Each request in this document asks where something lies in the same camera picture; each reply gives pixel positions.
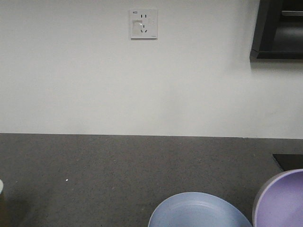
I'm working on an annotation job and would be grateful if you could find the white wall power socket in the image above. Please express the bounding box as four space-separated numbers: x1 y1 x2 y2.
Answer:
128 9 158 40

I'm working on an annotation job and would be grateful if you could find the black cooktop corner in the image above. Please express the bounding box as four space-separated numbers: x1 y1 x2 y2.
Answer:
273 154 303 171

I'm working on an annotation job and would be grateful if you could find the purple plastic bowl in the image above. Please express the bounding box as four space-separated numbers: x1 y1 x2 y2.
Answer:
252 169 303 227

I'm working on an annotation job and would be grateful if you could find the light blue plastic plate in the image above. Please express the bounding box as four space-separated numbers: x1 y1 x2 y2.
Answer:
148 192 252 227

